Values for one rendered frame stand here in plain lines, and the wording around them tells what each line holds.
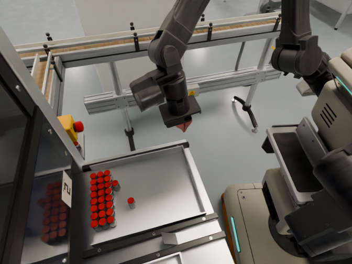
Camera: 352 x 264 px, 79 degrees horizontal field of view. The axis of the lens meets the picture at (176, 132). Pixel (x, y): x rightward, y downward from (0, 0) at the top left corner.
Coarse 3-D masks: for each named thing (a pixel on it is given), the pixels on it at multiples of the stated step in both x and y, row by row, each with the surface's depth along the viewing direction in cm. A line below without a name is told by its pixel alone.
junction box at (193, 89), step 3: (192, 84) 162; (195, 84) 162; (189, 87) 160; (192, 87) 160; (195, 87) 160; (198, 87) 160; (189, 90) 160; (192, 90) 161; (195, 90) 162; (198, 90) 162; (189, 93) 162; (192, 93) 163; (195, 93) 164; (198, 93) 165; (195, 96) 167
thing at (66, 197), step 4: (64, 172) 58; (64, 176) 58; (68, 176) 61; (64, 180) 57; (68, 180) 60; (68, 184) 59; (68, 188) 59; (64, 192) 55; (64, 196) 55; (68, 196) 57; (64, 200) 54; (68, 200) 57; (68, 204) 56
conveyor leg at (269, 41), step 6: (270, 42) 156; (264, 48) 161; (270, 48) 160; (264, 54) 164; (264, 60) 167; (258, 66) 173; (252, 84) 186; (252, 90) 190; (252, 96) 196; (246, 102) 203
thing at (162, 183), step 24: (96, 168) 76; (120, 168) 78; (144, 168) 78; (168, 168) 78; (120, 192) 72; (144, 192) 72; (168, 192) 72; (192, 192) 72; (120, 216) 67; (144, 216) 67; (168, 216) 67; (192, 216) 63; (96, 240) 62
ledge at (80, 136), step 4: (80, 136) 87; (84, 136) 89; (80, 140) 86; (84, 140) 88; (80, 144) 85; (84, 144) 87; (84, 148) 85; (80, 152) 82; (84, 152) 84; (84, 156) 83
